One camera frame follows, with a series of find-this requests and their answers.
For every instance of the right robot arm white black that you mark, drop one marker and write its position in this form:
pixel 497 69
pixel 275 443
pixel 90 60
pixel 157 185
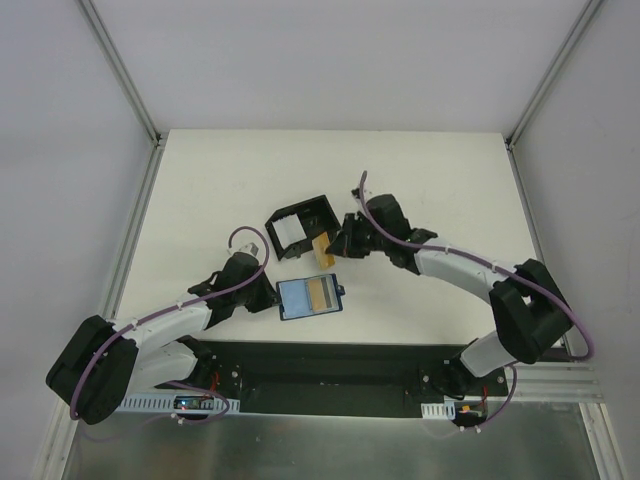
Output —
pixel 523 297

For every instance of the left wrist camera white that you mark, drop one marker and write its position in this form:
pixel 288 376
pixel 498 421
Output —
pixel 250 248

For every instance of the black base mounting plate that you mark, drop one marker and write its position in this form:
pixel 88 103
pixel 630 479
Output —
pixel 353 380

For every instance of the white cable duct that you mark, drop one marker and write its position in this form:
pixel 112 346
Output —
pixel 180 402
pixel 438 411

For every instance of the aluminium frame post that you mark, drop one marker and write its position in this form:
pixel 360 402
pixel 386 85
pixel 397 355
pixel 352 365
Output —
pixel 114 60
pixel 587 16

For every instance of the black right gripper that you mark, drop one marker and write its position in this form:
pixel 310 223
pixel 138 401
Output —
pixel 354 239

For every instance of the white cards stack in tray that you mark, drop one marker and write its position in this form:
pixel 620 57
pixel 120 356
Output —
pixel 289 230

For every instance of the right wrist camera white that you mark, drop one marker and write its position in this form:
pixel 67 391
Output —
pixel 360 195

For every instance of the left white cable duct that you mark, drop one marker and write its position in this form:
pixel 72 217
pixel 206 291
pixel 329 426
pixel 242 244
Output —
pixel 180 402

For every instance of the blue leather card holder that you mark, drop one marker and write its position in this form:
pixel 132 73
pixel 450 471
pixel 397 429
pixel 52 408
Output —
pixel 294 299

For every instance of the right white cable duct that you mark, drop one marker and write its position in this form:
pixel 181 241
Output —
pixel 438 411

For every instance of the black plastic card tray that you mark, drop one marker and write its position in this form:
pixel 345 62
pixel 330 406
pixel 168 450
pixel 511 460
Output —
pixel 316 215

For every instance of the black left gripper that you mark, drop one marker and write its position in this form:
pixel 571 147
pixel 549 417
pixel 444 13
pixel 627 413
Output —
pixel 261 298

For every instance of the right aluminium frame post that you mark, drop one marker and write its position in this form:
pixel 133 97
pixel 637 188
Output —
pixel 587 16

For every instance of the left aluminium frame post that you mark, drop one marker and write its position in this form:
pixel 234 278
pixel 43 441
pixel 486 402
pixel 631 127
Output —
pixel 114 60

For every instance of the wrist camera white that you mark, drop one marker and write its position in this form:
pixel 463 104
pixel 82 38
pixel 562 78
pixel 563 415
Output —
pixel 250 248
pixel 360 195

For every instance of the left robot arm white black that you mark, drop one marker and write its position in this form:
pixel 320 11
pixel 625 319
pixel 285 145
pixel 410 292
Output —
pixel 107 360

